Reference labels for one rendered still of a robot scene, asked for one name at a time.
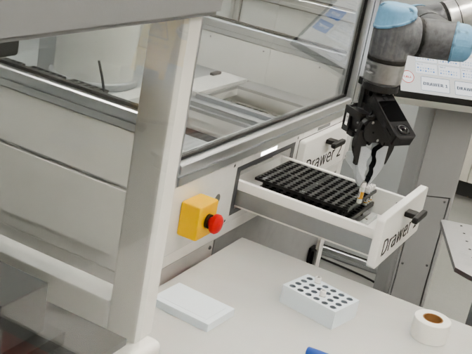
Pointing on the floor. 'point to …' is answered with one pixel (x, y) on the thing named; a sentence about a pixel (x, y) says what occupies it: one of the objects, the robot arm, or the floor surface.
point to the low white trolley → (303, 331)
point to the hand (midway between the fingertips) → (365, 180)
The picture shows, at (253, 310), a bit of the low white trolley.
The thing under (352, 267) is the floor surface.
